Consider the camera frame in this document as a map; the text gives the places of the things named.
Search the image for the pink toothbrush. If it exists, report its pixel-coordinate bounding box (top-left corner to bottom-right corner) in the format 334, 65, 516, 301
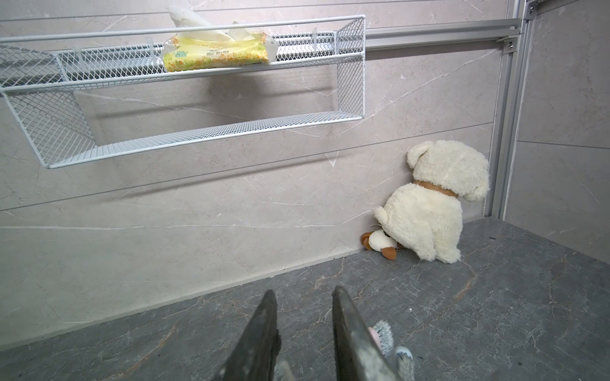
368, 320, 395, 358

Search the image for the light blue toothbrush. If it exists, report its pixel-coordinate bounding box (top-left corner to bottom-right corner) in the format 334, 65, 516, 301
395, 346, 416, 381

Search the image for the yellow packet in basket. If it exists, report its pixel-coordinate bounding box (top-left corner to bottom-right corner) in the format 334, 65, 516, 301
162, 29, 279, 72

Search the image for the white plush dog toy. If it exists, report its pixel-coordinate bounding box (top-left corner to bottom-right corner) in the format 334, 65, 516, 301
361, 141, 490, 264

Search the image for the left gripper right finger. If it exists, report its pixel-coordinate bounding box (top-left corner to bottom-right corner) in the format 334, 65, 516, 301
332, 286, 400, 381

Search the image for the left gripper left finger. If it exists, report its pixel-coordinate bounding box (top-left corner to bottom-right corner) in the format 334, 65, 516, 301
212, 290, 281, 380

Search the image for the white wire wall basket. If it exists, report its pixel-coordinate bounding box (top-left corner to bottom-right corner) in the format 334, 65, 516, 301
1, 14, 366, 169

